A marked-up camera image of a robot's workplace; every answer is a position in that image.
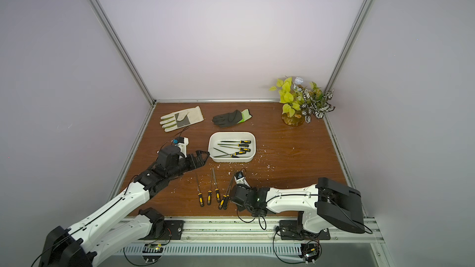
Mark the white plastic storage box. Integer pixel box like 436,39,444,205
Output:
209,132,257,163

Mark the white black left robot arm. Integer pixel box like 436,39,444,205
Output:
33,143,210,267

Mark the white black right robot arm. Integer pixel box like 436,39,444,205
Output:
230,178,366,234

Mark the beige grey work glove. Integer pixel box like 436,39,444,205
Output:
160,106,204,132

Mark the black green work glove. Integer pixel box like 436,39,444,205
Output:
212,109,252,128

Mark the right small circuit board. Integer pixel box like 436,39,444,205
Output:
300,242,322,265

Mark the small circuit board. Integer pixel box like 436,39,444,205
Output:
142,244,165,265
300,242,322,265

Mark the amber glass plant vase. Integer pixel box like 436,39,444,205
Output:
282,112,305,127

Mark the left small circuit board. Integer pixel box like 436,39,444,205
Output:
142,244,165,265

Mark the artificial green leafy plant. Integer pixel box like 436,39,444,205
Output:
269,77,335,124

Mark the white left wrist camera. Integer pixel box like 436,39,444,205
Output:
172,137,189,158

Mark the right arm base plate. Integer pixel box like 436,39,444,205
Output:
275,220,331,241

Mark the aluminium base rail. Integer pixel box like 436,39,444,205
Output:
113,216,389,265

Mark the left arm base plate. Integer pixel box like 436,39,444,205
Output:
142,220,184,241

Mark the aluminium corner frame post right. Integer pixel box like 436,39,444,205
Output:
324,0,387,93

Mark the aluminium corner frame post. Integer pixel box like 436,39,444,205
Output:
324,0,387,93
87,0,157,107

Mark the aluminium corner frame post left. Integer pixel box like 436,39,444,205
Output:
87,0,157,107

